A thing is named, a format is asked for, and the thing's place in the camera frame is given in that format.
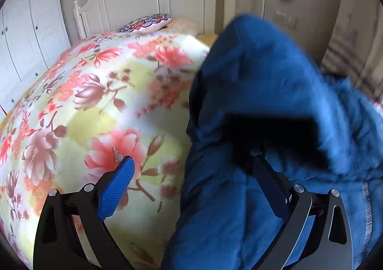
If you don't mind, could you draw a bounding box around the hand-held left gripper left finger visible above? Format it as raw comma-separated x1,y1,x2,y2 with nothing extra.
34,155,136,270

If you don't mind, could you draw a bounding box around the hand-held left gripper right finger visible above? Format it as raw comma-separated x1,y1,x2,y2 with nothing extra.
251,155,355,270

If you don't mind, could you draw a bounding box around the blue quilted down jacket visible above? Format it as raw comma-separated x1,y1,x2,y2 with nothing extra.
162,13,383,270

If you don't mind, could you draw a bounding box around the floral printed blanket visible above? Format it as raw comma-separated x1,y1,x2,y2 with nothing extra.
0,31,211,270

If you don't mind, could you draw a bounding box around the patterned blue red pillow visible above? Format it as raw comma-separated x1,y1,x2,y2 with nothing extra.
117,13,172,33

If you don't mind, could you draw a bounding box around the printed beige curtain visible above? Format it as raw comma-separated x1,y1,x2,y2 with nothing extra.
320,0,380,94

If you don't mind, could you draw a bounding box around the beige pink pillow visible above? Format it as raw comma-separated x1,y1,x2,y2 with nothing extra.
163,18,200,36

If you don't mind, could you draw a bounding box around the white wardrobe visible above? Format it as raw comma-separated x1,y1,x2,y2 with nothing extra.
0,0,71,115

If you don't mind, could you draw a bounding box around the wall socket plate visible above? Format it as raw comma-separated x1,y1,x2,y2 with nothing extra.
274,10,299,28

